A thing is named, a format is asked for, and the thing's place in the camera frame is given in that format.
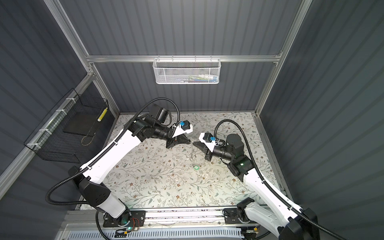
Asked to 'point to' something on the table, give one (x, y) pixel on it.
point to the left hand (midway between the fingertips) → (188, 138)
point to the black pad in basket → (83, 123)
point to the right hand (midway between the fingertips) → (197, 143)
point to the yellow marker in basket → (102, 114)
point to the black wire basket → (51, 143)
